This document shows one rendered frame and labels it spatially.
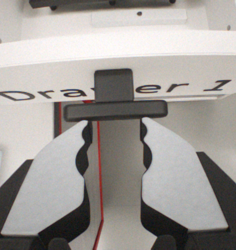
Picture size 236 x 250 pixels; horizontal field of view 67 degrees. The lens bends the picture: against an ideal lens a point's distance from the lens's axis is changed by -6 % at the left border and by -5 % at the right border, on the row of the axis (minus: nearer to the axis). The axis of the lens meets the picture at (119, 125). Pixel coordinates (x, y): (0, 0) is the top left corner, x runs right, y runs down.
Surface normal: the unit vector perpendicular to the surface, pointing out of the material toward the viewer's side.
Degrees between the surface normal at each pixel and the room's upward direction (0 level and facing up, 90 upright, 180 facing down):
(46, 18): 0
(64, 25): 0
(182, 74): 90
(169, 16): 0
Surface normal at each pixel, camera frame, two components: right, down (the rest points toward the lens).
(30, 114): -0.02, -0.09
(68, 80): 0.04, 0.99
